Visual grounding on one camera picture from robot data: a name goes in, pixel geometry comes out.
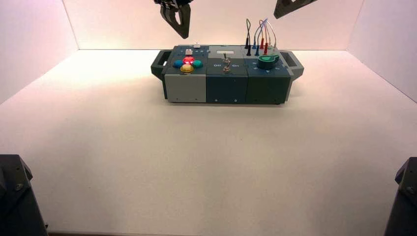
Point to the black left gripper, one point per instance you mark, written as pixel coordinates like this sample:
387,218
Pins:
172,2

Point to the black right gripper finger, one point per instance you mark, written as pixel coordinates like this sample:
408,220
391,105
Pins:
286,8

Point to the red round push button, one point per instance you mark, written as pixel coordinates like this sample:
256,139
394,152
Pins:
188,60

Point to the blue round push button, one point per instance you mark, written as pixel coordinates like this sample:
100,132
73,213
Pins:
178,64

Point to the green round push button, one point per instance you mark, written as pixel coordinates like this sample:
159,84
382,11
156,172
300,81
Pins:
197,64

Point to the yellow round push button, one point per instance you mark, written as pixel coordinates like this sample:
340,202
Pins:
186,68

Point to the red banana plug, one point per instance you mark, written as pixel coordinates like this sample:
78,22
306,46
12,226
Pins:
261,44
265,49

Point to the blue banana plug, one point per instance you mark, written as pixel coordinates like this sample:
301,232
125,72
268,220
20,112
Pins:
254,45
257,51

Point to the green rotary knob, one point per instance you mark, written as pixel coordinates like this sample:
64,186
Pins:
267,62

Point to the grey display panel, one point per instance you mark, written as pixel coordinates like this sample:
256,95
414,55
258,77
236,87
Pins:
225,51

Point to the dark grey control box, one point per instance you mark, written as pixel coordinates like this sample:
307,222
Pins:
226,88

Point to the white rocker switch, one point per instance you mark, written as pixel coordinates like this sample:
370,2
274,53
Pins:
189,51

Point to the metal toggle switch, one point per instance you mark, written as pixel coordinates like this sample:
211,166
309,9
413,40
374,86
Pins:
225,59
226,68

